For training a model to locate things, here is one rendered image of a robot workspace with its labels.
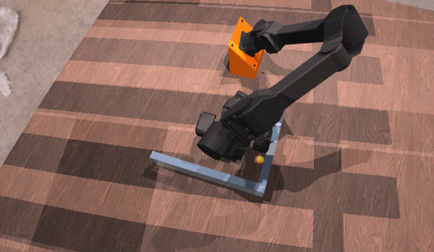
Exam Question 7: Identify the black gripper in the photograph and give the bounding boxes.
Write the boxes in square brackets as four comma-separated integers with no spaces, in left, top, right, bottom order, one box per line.
[195,112,273,153]

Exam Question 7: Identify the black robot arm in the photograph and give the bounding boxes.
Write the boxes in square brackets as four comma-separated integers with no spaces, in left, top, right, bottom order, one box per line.
[197,5,368,163]

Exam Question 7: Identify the yellow-orange ball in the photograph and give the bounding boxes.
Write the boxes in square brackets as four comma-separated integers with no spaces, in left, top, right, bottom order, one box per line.
[256,156,264,164]

